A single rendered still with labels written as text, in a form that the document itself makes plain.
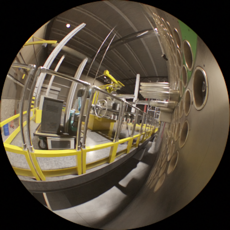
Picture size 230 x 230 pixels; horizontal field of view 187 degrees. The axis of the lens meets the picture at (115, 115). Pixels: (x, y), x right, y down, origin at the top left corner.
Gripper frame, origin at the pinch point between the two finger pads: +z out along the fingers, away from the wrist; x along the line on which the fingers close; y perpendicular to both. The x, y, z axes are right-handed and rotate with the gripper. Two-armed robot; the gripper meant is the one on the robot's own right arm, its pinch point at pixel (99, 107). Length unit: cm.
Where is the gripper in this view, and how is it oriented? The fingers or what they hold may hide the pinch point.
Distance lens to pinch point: 144.7
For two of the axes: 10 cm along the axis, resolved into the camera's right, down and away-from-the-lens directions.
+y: -3.3, -8.5, 4.2
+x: -7.0, 5.2, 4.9
